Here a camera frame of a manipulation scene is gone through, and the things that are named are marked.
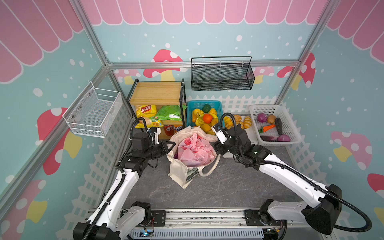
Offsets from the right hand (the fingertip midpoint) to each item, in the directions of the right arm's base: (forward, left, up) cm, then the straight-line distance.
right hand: (215, 137), depth 75 cm
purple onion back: (+33, -40, -21) cm, 56 cm away
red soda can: (+18, +28, -16) cm, 37 cm away
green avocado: (+40, +2, -17) cm, 43 cm away
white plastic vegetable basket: (+27, -54, -21) cm, 64 cm away
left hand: (-3, +20, -3) cm, 21 cm away
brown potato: (+32, -46, -21) cm, 60 cm away
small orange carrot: (+24, -40, -23) cm, 52 cm away
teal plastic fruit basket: (+43, +12, -17) cm, 48 cm away
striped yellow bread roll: (+29, -14, -23) cm, 40 cm away
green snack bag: (+17, +22, +1) cm, 28 cm away
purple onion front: (+13, -47, -19) cm, 53 cm away
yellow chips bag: (+21, +40, -2) cm, 45 cm away
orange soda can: (+19, +22, -15) cm, 33 cm away
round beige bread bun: (+33, -21, -21) cm, 45 cm away
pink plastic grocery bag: (-3, +10, -9) cm, 14 cm away
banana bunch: (+30, +9, -16) cm, 35 cm away
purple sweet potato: (+14, -39, -21) cm, 47 cm away
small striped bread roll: (+30, -29, -23) cm, 48 cm away
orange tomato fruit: (+34, +1, -22) cm, 41 cm away
